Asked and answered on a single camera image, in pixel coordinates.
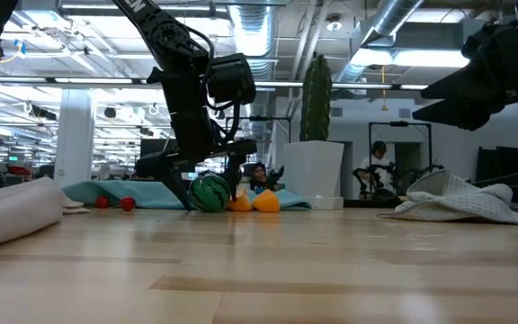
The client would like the white planter saucer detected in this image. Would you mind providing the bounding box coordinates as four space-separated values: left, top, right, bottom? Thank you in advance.
306 195 345 212

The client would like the green cactus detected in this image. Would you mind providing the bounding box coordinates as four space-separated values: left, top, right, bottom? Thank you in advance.
299 53 333 143

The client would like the beige cloth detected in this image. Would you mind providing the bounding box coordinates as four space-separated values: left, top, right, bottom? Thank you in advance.
0 176 90 253

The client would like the silver ventilation duct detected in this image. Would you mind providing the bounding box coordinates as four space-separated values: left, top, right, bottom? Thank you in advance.
227 0 279 82
337 0 424 85

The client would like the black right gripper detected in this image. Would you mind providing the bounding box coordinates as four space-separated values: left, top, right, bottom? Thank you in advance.
411 20 518 132

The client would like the green watermelon toy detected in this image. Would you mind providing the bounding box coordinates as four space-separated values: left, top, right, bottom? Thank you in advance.
188 174 232 214

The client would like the teal cloth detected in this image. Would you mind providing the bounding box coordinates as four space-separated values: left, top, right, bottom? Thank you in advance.
60 179 313 212

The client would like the long ceiling light strip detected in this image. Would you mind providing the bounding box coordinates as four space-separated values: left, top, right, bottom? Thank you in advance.
0 76 422 91

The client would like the black cabinet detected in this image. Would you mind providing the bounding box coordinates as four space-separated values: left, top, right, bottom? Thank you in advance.
475 146 518 206

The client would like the black office monitor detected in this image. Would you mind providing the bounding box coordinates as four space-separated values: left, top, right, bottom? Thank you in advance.
139 138 197 175

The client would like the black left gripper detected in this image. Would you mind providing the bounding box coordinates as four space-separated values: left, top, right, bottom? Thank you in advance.
135 107 259 212

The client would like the person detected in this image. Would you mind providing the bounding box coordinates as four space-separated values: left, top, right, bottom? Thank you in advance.
249 162 282 193
357 139 395 199

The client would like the grey waffle cloth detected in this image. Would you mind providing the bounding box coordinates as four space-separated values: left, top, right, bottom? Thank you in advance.
378 168 518 226

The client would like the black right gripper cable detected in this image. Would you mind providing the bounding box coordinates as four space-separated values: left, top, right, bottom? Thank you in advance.
472 159 518 186

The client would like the white building pillar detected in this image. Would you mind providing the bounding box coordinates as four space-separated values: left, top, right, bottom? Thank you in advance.
52 92 97 190

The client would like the black metal gantry frame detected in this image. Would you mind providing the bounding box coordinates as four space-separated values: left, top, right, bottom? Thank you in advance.
224 115 292 172
368 120 433 181

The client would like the white planter pot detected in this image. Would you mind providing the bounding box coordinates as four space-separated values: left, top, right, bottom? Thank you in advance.
281 139 345 199

